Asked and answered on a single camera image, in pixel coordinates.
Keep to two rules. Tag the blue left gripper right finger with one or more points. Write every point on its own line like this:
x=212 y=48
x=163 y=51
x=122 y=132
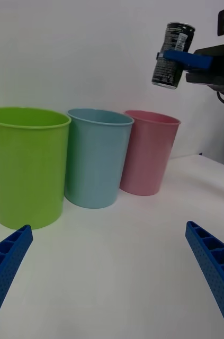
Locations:
x=217 y=270

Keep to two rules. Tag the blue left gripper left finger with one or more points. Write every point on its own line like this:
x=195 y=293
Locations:
x=3 y=262

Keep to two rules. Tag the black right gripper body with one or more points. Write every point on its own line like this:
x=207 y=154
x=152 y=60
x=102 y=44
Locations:
x=220 y=71

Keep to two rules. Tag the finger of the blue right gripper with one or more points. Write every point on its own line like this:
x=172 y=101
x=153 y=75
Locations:
x=158 y=56
x=193 y=60

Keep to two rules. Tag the black drink can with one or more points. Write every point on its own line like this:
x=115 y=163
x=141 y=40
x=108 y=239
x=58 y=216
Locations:
x=167 y=71

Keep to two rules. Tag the green plastic waste bin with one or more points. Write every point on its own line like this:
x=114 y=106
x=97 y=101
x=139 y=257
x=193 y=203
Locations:
x=27 y=169

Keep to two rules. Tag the pink plastic waste bin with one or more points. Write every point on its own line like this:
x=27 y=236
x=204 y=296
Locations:
x=148 y=156

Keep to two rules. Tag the pale blue plastic waste bin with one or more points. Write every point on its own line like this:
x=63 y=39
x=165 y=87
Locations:
x=96 y=164

